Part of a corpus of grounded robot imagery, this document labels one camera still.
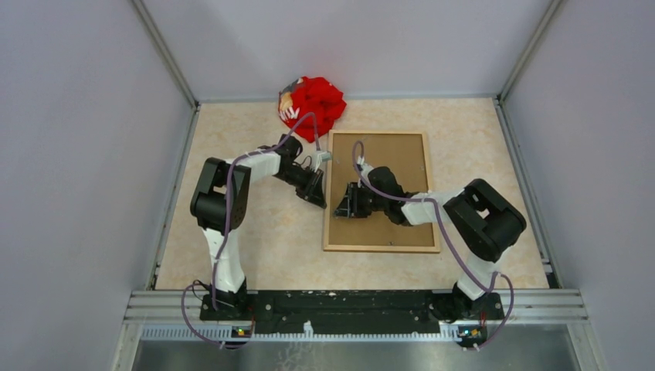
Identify brown backing board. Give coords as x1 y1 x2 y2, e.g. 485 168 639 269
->
327 133 436 249

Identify right controller board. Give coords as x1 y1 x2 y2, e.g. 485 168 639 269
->
457 326 487 343

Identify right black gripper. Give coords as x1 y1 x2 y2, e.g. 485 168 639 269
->
333 182 388 219

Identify left controller board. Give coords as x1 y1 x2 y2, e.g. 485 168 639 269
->
231 326 253 339

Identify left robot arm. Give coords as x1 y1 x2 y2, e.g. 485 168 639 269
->
190 134 332 320

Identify aluminium rail front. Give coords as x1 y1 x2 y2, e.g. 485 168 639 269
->
124 289 589 342

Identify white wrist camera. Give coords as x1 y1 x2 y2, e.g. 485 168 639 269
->
311 150 332 172
357 162 374 182

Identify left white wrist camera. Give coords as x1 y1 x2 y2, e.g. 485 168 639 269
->
311 150 332 172

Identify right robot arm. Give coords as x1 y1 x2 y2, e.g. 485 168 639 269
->
333 164 527 322

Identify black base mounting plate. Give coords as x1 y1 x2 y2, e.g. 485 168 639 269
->
199 290 505 335

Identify wooden picture frame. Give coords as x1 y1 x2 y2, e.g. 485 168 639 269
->
322 129 441 254

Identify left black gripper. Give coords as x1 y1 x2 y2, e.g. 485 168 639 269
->
276 165 327 208

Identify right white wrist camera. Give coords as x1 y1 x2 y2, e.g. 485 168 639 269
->
357 162 374 182

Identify red crumpled cloth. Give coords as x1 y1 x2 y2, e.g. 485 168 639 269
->
277 77 347 143

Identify controller board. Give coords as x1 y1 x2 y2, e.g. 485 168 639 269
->
457 326 487 343
231 326 253 339

